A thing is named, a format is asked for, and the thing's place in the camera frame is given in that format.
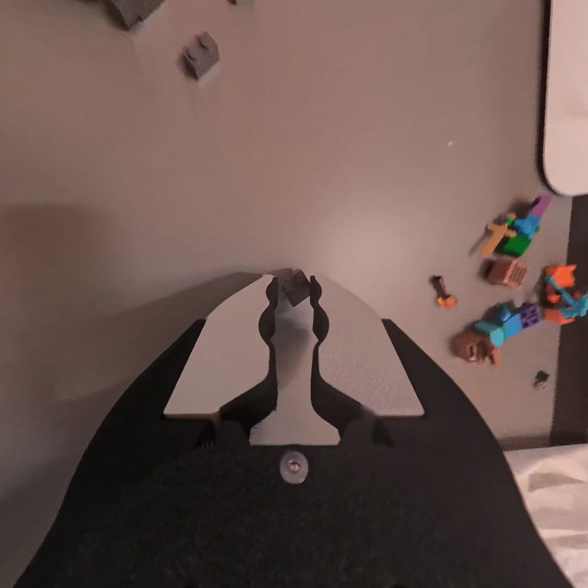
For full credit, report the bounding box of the dark grey toy brick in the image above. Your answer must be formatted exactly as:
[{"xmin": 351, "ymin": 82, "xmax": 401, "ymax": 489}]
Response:
[{"xmin": 281, "ymin": 269, "xmax": 309, "ymax": 307}]

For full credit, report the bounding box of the gold toy sword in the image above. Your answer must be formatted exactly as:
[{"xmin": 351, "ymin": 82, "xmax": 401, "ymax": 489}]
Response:
[{"xmin": 479, "ymin": 217, "xmax": 517, "ymax": 259}]

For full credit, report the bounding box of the light grey toy brick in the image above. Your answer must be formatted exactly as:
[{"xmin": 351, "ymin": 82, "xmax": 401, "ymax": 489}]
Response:
[{"xmin": 178, "ymin": 30, "xmax": 221, "ymax": 82}]

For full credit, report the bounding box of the teal toy pickaxe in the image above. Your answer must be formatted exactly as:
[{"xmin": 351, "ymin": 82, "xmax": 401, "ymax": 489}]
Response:
[{"xmin": 549, "ymin": 278, "xmax": 588, "ymax": 319}]

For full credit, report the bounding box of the grey toy brick stack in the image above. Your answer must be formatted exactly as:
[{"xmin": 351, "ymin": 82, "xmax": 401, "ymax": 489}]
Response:
[{"xmin": 102, "ymin": 0, "xmax": 162, "ymax": 30}]

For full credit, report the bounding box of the purple green toy figure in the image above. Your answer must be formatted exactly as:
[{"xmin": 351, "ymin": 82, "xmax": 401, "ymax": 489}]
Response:
[{"xmin": 503, "ymin": 194, "xmax": 553, "ymax": 258}]

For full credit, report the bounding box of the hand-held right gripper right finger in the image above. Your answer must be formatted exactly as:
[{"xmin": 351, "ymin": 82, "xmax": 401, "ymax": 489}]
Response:
[{"xmin": 309, "ymin": 274, "xmax": 425, "ymax": 419}]

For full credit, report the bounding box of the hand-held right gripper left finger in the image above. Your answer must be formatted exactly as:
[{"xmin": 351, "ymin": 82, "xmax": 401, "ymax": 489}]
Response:
[{"xmin": 163, "ymin": 273, "xmax": 279, "ymax": 421}]

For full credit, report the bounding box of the blue toy figure brown head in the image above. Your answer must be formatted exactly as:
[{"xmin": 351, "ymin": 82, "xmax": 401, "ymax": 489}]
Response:
[{"xmin": 450, "ymin": 300, "xmax": 544, "ymax": 367}]

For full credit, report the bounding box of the brown toy chest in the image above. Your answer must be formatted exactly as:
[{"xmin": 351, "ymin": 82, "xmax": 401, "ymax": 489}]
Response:
[{"xmin": 482, "ymin": 258, "xmax": 529, "ymax": 289}]

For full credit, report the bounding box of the toy torch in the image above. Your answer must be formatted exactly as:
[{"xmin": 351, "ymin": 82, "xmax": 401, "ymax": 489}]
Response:
[{"xmin": 430, "ymin": 274, "xmax": 458, "ymax": 308}]

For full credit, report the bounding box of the orange toy figure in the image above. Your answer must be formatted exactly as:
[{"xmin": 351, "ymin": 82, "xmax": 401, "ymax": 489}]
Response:
[{"xmin": 541, "ymin": 263, "xmax": 580, "ymax": 327}]

